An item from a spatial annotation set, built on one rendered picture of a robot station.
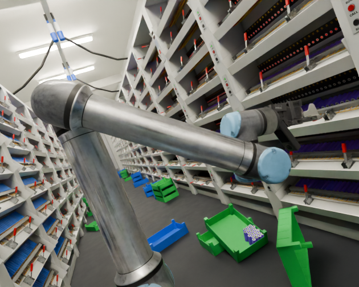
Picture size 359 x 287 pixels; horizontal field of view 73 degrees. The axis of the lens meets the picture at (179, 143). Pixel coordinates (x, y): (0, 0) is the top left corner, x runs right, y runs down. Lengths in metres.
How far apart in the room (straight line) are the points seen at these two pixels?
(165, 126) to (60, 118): 0.23
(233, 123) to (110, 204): 0.42
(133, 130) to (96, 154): 0.18
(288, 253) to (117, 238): 0.60
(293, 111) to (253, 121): 0.17
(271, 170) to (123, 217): 0.42
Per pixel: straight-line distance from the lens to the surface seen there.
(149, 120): 0.58
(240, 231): 1.50
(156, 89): 2.70
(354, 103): 1.03
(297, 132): 1.16
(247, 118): 0.77
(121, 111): 0.58
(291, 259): 1.03
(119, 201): 0.73
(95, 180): 0.71
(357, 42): 0.92
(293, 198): 1.44
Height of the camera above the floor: 0.72
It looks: 3 degrees down
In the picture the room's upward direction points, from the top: 23 degrees counter-clockwise
